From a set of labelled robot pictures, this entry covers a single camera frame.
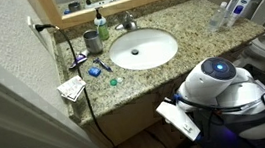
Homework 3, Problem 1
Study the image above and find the green round cap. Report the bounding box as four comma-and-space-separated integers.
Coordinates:
109, 78, 119, 88

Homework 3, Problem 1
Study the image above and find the dark sink drain stopper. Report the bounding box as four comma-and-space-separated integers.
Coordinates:
130, 48, 140, 56

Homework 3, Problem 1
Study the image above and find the white blue cream tube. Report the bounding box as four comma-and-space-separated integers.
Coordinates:
223, 0, 257, 24

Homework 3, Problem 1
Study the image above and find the white sink basin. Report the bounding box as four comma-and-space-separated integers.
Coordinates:
106, 24, 182, 74

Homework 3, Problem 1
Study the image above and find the small white round cap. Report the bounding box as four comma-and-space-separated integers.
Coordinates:
116, 76, 125, 85

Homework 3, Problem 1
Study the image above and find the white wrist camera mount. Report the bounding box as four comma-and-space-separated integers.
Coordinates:
155, 96, 202, 145

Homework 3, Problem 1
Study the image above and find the wood framed mirror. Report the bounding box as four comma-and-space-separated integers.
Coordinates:
35, 0, 180, 32

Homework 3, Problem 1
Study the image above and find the chrome faucet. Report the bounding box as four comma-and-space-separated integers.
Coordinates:
112, 9, 139, 33

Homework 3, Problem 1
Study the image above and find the green soap pump bottle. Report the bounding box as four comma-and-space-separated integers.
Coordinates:
92, 6, 110, 42

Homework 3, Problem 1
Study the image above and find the white wall outlet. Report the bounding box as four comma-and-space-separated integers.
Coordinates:
25, 14, 48, 49

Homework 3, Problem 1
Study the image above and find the clear plastic bottle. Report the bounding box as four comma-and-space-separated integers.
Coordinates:
205, 0, 231, 33

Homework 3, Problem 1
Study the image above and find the purple white toothpaste tube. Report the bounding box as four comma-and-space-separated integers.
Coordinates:
66, 49, 91, 70

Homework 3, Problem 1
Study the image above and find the blue floss container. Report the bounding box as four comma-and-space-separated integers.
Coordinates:
87, 66, 103, 79

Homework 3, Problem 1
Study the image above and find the stainless steel cup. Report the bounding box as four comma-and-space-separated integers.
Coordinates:
81, 28, 105, 56

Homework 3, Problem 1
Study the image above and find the white toilet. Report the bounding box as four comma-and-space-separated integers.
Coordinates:
224, 0, 265, 74

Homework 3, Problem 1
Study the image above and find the blue razor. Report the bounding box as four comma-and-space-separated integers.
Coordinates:
91, 55, 113, 75

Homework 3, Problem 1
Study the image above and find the black power cable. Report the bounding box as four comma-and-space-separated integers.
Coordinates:
33, 16, 119, 148

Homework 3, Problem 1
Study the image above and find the beige vanity cabinet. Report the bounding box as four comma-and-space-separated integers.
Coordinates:
70, 47, 258, 148

